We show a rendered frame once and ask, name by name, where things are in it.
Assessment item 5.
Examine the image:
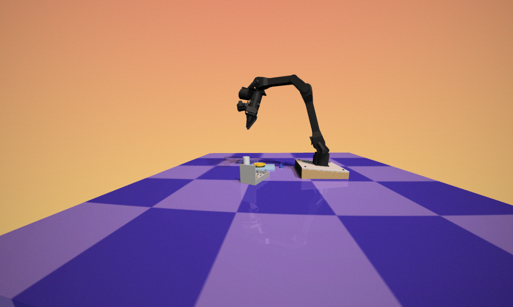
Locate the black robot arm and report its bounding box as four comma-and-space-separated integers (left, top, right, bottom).
237, 75, 330, 167

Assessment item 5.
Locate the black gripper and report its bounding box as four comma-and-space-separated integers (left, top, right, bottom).
245, 99, 260, 130

